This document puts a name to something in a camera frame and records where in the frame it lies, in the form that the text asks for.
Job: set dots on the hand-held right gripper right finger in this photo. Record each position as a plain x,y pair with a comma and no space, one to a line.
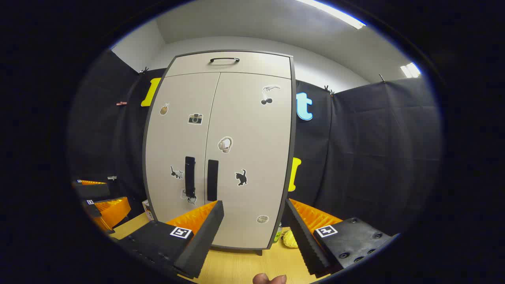
303,236

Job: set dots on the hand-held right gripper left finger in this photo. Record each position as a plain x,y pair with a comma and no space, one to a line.
205,236

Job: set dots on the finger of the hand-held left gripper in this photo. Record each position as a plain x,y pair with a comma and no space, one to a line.
114,211
92,190

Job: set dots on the cabinet door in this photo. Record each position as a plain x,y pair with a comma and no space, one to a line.
173,142
252,157

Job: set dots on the grey double-door shoe cabinet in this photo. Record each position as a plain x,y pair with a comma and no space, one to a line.
189,65

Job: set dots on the grey cabinet drawer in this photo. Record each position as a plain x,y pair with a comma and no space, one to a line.
260,65

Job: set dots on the yellow plush toy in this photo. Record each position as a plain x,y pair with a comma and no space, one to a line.
290,239

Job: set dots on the small green bottle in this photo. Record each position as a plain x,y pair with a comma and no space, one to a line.
278,233

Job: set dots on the small printed box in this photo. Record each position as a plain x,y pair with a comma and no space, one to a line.
148,211

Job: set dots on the small ceiling light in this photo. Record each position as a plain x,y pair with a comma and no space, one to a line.
410,70

